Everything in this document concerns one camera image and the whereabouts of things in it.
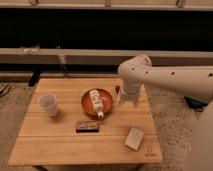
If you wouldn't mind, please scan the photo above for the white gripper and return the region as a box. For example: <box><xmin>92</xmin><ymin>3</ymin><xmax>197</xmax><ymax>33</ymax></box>
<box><xmin>117</xmin><ymin>83</ymin><xmax>141</xmax><ymax>108</ymax></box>

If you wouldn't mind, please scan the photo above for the dark rectangular eraser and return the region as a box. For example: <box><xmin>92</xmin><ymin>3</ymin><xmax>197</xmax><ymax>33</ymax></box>
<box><xmin>76</xmin><ymin>121</ymin><xmax>99</xmax><ymax>132</ymax></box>

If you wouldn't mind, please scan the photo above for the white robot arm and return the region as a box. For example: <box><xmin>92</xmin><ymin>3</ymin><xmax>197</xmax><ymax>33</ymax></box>
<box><xmin>118</xmin><ymin>55</ymin><xmax>213</xmax><ymax>171</ymax></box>

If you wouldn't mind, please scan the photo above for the white bottle on plate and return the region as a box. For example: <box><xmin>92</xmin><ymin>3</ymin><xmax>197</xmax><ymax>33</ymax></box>
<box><xmin>89</xmin><ymin>89</ymin><xmax>104</xmax><ymax>119</ymax></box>

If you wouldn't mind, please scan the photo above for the beige sponge block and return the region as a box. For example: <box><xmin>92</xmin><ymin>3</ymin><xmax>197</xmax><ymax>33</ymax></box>
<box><xmin>125</xmin><ymin>128</ymin><xmax>144</xmax><ymax>151</ymax></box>

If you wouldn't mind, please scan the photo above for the orange round plate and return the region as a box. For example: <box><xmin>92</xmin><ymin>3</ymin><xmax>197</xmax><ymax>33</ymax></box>
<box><xmin>81</xmin><ymin>88</ymin><xmax>113</xmax><ymax>117</ymax></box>

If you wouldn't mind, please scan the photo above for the blue box on floor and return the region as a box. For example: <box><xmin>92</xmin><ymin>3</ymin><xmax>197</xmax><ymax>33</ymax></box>
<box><xmin>185</xmin><ymin>97</ymin><xmax>207</xmax><ymax>112</ymax></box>

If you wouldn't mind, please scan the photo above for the wooden table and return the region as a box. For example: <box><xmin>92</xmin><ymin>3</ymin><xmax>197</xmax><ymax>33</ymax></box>
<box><xmin>9</xmin><ymin>78</ymin><xmax>162</xmax><ymax>166</ymax></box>

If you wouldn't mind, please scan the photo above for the black cable on floor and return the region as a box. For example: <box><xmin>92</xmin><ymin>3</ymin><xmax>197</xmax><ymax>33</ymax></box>
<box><xmin>0</xmin><ymin>84</ymin><xmax>12</xmax><ymax>99</ymax></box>

